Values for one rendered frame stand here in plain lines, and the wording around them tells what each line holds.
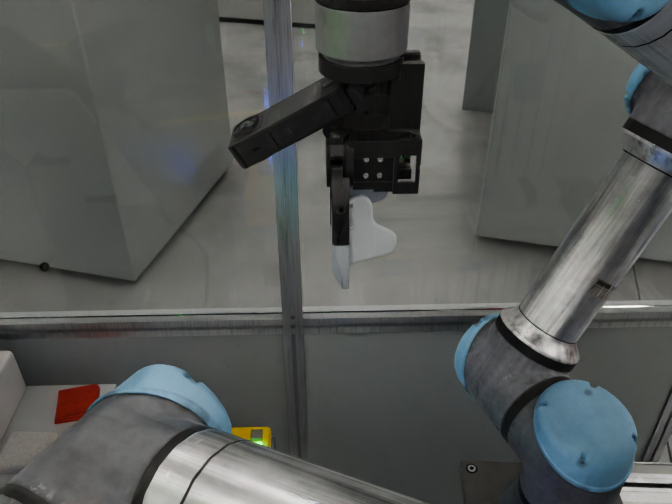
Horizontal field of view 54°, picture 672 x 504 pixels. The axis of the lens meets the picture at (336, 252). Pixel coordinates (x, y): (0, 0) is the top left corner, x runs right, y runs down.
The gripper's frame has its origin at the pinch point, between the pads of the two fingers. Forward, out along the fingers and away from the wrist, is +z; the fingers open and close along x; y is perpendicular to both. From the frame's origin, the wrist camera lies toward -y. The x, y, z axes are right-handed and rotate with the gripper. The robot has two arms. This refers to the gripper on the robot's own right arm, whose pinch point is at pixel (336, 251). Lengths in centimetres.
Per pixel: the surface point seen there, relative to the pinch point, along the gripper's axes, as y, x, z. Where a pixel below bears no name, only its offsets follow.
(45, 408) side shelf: -56, 36, 62
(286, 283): -8, 45, 39
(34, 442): -54, 26, 60
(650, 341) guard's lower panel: 67, 46, 57
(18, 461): -56, 22, 60
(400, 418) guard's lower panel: 16, 46, 79
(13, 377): -61, 38, 55
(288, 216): -7, 46, 25
